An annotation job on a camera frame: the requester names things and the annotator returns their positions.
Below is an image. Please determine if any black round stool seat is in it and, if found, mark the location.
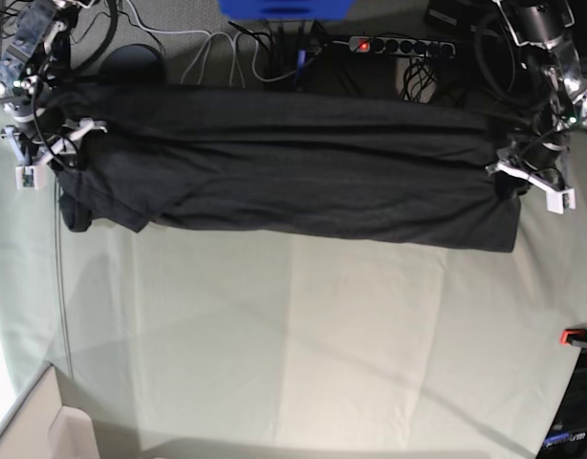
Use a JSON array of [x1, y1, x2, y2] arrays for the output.
[[98, 44, 166, 84]]

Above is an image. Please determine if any dark grey t-shirt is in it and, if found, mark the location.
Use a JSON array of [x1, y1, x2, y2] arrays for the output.
[[47, 84, 521, 252]]

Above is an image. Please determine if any blue box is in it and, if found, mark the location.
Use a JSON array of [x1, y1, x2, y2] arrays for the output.
[[218, 0, 353, 20]]

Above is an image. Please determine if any black power strip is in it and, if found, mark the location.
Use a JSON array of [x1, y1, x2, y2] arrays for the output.
[[348, 35, 457, 59]]

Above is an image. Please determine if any beige plastic bin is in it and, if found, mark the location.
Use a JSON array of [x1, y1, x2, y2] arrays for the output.
[[0, 363, 99, 459]]

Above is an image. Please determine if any right red black clamp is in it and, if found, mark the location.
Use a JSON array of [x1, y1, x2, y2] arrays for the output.
[[560, 325, 587, 351]]

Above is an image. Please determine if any white cable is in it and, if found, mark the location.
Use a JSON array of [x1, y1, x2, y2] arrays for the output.
[[125, 0, 299, 87]]

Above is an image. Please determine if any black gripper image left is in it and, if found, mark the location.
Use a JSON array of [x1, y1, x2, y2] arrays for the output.
[[15, 107, 91, 167]]

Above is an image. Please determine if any light green table cloth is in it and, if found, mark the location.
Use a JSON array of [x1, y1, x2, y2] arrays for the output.
[[0, 109, 587, 458]]

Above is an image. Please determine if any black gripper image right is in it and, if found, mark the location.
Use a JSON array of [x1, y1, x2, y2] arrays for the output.
[[493, 138, 569, 201]]

